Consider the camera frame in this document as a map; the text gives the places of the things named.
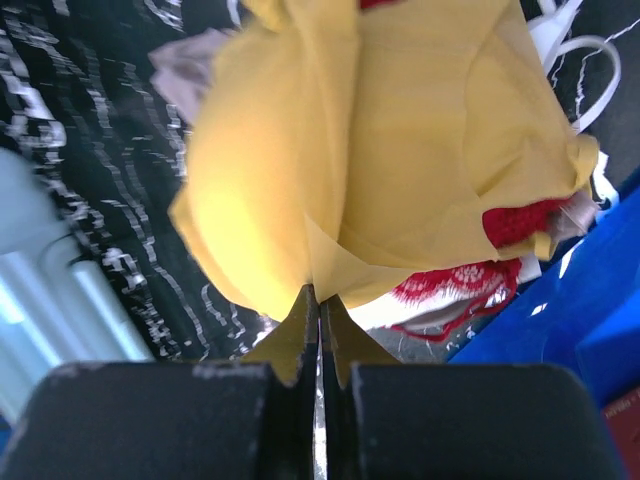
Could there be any red brown travel adapter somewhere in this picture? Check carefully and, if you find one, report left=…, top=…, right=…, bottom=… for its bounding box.
left=603, top=388, right=640, bottom=480

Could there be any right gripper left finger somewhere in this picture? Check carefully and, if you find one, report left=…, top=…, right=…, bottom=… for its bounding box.
left=1, top=286, right=318, bottom=479

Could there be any yellow bra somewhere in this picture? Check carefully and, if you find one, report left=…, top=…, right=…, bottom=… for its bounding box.
left=170, top=1, right=599, bottom=321

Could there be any mint green open suitcase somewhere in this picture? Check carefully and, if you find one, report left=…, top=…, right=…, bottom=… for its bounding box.
left=1, top=149, right=153, bottom=425

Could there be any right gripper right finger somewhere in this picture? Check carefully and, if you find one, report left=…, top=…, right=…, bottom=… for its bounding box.
left=319, top=298, right=626, bottom=479

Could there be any grey beige garment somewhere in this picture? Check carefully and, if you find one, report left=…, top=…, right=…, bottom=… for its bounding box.
left=148, top=28, right=236, bottom=125

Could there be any red lace white bra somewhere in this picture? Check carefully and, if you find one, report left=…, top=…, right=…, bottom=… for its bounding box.
left=373, top=1, right=622, bottom=342

